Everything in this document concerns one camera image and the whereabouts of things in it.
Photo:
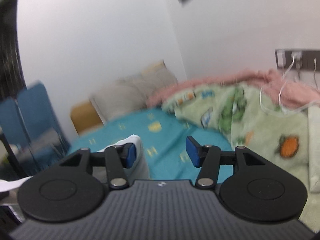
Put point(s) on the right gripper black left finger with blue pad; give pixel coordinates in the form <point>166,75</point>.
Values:
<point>115,159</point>

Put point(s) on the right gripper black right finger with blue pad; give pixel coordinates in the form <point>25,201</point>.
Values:
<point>209,159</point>

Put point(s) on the white long-sleeve shirt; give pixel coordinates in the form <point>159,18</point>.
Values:
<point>140,169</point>

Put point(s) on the blue folding chair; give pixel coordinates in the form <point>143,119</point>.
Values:
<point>29,121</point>

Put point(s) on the teal patterned bed sheet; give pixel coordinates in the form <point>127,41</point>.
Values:
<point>163,138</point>

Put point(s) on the yellow-brown bed headboard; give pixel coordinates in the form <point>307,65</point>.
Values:
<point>85,118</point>

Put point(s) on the green cartoon fleece blanket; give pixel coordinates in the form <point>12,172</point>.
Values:
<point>247,117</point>

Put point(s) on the yellow pillow behind grey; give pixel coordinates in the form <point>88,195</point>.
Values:
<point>153,68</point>

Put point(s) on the pink fluffy blanket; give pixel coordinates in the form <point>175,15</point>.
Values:
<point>291,94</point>

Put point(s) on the dark window with grille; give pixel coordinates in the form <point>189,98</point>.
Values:
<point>12,78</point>

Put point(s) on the wall power strip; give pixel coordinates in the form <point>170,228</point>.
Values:
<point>304,59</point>

